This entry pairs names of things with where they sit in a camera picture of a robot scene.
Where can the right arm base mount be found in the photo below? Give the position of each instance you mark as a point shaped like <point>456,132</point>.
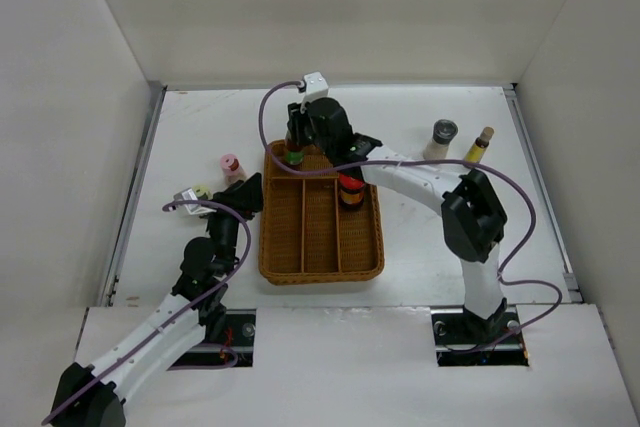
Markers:
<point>458,344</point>

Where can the brown wicker divided basket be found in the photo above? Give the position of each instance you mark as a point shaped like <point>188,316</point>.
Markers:
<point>306,235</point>

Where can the small yellow label dark bottle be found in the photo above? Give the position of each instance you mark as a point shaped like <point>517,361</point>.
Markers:
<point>480,145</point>

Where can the yellow lid spice shaker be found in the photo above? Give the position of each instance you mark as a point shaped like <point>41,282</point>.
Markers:
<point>202,192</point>

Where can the red lid chili sauce jar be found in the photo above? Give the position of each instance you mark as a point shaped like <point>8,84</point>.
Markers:
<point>351,192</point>

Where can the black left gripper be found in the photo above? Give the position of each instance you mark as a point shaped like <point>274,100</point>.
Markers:
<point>233,198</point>

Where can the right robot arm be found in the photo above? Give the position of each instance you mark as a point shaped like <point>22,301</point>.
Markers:
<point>473,218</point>

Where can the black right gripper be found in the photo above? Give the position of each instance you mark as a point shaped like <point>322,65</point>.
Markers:
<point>296,123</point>

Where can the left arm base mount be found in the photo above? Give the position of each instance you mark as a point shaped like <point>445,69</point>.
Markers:
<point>230,344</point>

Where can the yellow cap green label bottle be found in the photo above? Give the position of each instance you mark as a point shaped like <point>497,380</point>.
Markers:
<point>293,153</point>

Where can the pink lid spice shaker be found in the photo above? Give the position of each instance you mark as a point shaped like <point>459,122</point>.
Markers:
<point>232,169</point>

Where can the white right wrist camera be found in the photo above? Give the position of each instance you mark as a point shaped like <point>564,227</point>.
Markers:
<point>313,87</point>

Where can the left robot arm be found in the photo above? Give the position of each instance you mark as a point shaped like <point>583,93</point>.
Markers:
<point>98,394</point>

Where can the black top salt grinder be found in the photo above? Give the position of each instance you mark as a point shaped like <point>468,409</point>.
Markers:
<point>443,133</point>

